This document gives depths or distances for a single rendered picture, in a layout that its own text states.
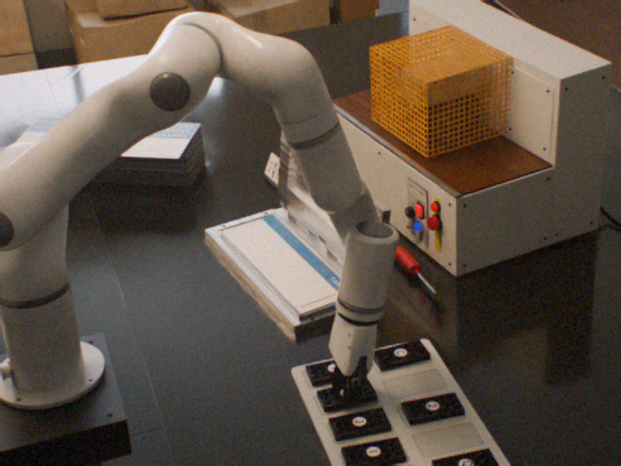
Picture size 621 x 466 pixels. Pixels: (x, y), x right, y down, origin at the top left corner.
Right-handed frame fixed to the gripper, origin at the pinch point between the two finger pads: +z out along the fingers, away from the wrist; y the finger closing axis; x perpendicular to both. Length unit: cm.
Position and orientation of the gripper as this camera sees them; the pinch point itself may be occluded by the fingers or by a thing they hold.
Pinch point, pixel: (346, 386)
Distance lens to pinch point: 213.1
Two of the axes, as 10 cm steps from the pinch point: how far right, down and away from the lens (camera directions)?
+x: 9.5, -0.1, 3.2
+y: 2.9, 4.8, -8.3
